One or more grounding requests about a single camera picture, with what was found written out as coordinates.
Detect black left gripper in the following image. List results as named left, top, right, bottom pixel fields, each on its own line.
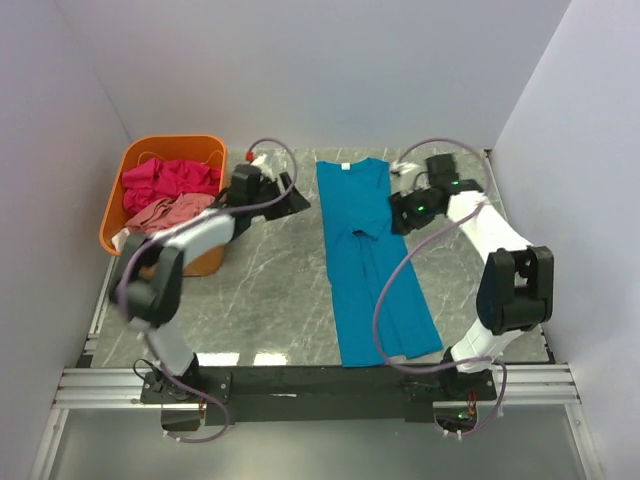
left=250, top=172, right=311, bottom=221

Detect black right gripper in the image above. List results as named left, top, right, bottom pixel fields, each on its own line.
left=387, top=183, right=441, bottom=236

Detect blue t shirt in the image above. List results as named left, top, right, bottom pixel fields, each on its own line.
left=316, top=158, right=443, bottom=367

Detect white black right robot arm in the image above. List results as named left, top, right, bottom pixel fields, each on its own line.
left=389, top=154, right=554, bottom=399

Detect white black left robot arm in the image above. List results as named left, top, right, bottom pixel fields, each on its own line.
left=109, top=164, right=310, bottom=402

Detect orange plastic laundry basket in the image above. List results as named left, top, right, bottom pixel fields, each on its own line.
left=99, top=134, right=228, bottom=257

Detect dusty pink t shirt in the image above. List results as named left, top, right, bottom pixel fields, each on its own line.
left=125, top=193, right=215, bottom=235

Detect magenta t shirt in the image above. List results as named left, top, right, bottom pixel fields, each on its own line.
left=121, top=157, right=222, bottom=215

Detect white cloth in basket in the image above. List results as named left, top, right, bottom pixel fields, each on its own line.
left=111, top=228, right=131, bottom=253

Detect black base crossbeam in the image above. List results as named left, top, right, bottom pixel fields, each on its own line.
left=140, top=364, right=498, bottom=426

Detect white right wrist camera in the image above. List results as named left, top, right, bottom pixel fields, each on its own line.
left=390, top=160, right=419, bottom=177

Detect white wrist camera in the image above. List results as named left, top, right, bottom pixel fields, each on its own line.
left=390, top=160, right=419, bottom=177
left=246, top=152, right=278, bottom=181

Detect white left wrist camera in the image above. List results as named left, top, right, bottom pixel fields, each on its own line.
left=246, top=152, right=278, bottom=181

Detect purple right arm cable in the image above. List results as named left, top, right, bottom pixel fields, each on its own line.
left=373, top=138, right=507, bottom=436

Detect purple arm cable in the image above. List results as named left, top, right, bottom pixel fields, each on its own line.
left=373, top=138, right=507, bottom=436
left=119, top=138, right=299, bottom=444

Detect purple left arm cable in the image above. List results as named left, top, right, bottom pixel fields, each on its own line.
left=119, top=138, right=299, bottom=444

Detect aluminium frame rail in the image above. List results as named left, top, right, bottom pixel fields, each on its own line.
left=27, top=249, right=609, bottom=480

